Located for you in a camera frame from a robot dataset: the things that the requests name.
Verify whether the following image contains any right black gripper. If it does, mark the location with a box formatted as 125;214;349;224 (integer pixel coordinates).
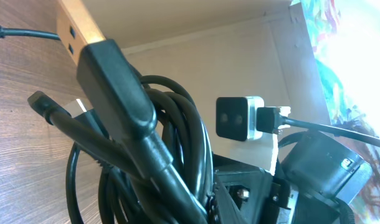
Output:
212;155;298;224

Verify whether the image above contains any black USB cable long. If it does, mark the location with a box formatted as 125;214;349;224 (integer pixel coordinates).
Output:
0;24;153;187

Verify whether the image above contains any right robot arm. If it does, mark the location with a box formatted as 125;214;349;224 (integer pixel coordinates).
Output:
208;131;373;224

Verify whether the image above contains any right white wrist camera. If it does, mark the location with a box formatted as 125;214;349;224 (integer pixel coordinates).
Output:
216;96;291;175

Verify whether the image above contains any right camera black cable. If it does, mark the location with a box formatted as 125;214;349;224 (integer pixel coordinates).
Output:
256;106;380;152

